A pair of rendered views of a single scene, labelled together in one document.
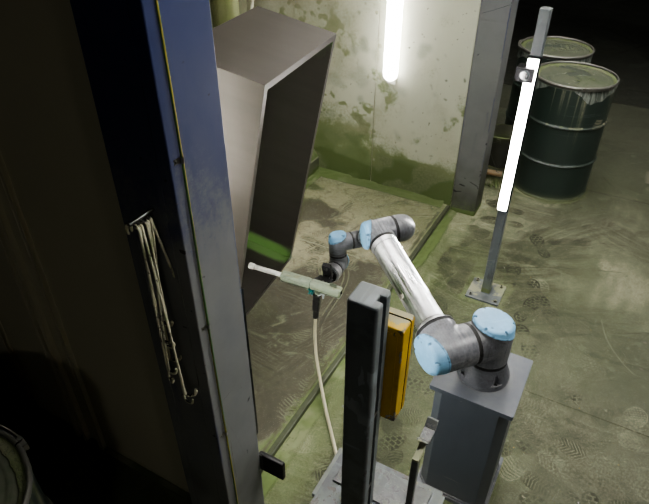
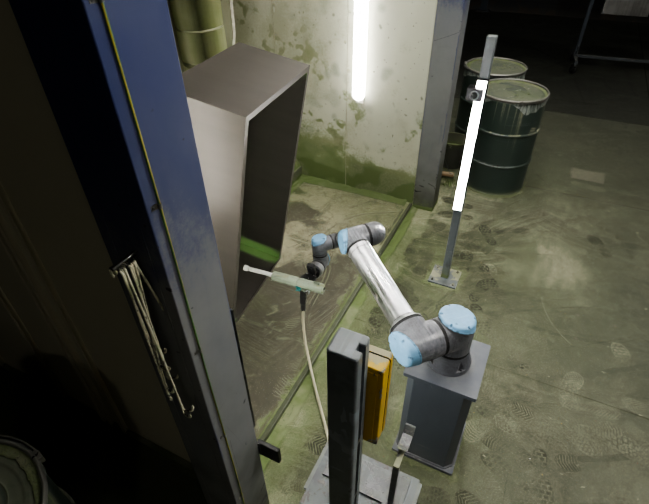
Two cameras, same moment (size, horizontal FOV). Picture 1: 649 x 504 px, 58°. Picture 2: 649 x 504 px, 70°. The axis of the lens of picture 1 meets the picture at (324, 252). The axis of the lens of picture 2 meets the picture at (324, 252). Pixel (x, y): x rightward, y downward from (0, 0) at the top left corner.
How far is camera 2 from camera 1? 0.25 m
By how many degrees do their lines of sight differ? 3
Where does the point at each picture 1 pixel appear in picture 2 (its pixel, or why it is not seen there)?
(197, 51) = (167, 98)
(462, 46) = (418, 69)
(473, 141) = (430, 149)
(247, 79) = (229, 112)
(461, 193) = (421, 193)
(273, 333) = (268, 321)
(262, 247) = (255, 250)
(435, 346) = (407, 343)
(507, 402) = (470, 385)
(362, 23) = (333, 51)
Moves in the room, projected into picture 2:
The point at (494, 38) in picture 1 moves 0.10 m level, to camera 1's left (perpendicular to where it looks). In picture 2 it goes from (445, 62) to (431, 62)
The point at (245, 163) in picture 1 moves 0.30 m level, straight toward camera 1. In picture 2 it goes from (233, 186) to (236, 231)
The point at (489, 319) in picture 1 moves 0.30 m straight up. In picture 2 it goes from (453, 315) to (467, 257)
